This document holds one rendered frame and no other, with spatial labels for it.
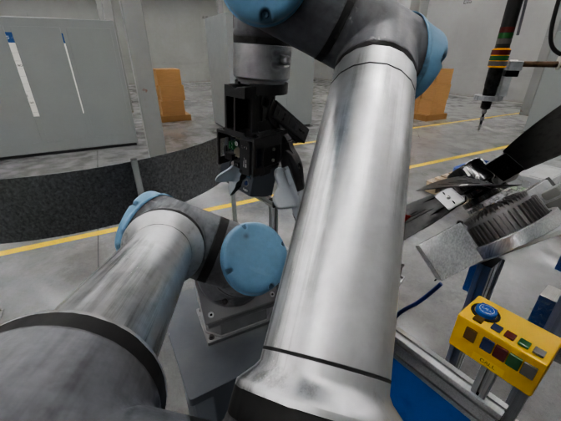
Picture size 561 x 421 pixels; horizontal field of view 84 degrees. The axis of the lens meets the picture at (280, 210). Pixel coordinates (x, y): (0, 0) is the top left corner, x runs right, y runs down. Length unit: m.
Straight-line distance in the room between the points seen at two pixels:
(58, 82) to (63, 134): 0.83
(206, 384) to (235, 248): 0.31
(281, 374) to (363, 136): 0.16
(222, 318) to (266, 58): 0.52
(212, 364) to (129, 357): 0.53
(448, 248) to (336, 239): 0.97
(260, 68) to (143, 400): 0.35
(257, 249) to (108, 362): 0.35
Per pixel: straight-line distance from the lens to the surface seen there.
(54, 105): 6.60
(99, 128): 6.62
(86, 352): 0.19
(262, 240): 0.51
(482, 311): 0.82
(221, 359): 0.73
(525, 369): 0.80
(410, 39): 0.33
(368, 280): 0.18
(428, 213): 1.17
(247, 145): 0.42
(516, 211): 1.14
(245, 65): 0.42
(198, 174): 2.55
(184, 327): 0.81
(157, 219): 0.46
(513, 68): 1.08
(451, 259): 1.15
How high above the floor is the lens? 1.57
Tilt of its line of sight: 27 degrees down
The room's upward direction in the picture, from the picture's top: straight up
